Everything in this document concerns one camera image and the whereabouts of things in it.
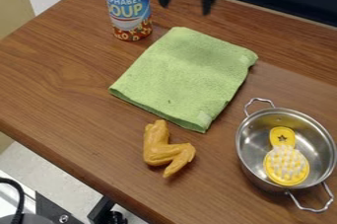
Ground blue soup can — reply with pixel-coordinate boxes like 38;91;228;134
102;0;155;42

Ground yellow brush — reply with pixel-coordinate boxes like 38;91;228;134
261;126;311;187

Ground silver pot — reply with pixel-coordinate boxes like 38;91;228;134
234;97;337;214

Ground green cloth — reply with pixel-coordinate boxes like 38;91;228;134
107;26;260;134

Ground toy chicken wing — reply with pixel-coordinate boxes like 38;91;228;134
142;118;198;180

